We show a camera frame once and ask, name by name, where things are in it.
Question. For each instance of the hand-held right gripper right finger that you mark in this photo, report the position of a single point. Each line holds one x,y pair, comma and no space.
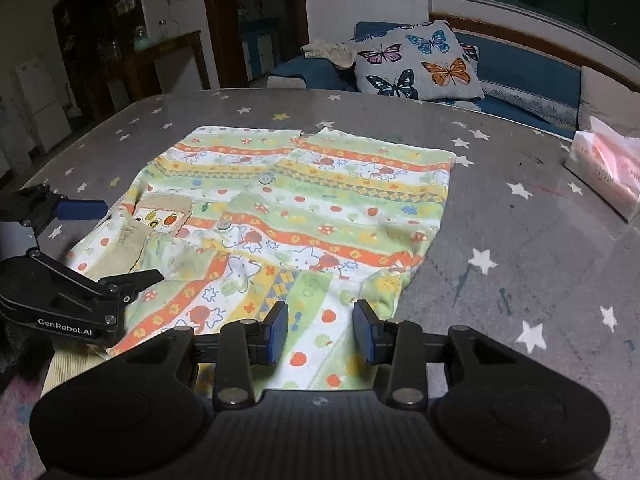
362,332

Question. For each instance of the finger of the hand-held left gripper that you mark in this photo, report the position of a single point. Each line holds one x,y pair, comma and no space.
135,280
82,209

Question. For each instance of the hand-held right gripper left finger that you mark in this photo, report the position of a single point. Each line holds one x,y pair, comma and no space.
278,332

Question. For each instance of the colourful printed children's shirt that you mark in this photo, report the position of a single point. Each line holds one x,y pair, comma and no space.
320,210

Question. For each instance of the white appliance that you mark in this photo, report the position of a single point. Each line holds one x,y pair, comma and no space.
40,102

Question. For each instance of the wooden sideboard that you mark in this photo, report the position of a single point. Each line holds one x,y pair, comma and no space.
167,65

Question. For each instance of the dark wooden shelf cabinet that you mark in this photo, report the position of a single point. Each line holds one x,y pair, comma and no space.
100,35

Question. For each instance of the glass jar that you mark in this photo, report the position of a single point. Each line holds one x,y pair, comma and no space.
141,39

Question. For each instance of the grey star print tablecloth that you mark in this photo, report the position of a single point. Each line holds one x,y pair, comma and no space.
500,210

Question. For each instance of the blue storage box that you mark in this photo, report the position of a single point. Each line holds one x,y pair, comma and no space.
259,50

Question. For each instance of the butterfly print pillow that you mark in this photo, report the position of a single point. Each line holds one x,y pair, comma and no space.
417,62

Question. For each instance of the beige crumpled cloth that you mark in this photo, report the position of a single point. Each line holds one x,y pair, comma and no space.
332,52

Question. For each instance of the pink tissue pack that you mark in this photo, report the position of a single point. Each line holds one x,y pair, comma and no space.
607,162

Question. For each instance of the blue sofa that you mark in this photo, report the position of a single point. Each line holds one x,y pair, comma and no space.
520,67

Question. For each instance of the beige cushion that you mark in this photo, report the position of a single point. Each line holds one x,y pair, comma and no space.
607,95

